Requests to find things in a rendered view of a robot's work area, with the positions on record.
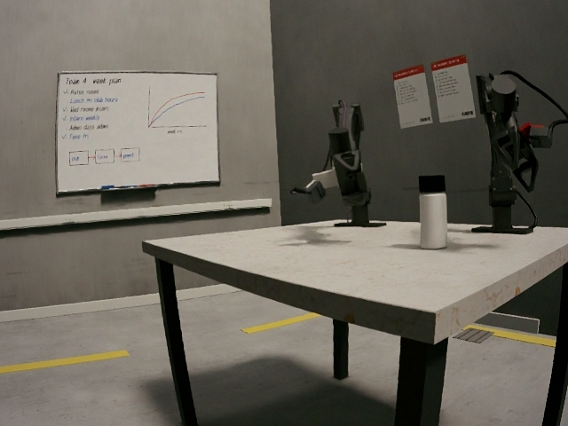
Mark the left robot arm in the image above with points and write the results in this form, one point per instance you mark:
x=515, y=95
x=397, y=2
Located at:
x=502, y=193

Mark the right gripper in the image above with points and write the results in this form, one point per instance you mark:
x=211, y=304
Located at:
x=343, y=171

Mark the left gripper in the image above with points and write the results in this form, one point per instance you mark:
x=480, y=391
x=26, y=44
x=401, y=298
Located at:
x=511, y=141

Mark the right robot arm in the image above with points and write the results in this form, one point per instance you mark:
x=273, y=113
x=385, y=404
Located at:
x=341, y=141

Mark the black bottle cap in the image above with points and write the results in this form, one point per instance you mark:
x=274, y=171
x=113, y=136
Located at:
x=432, y=183

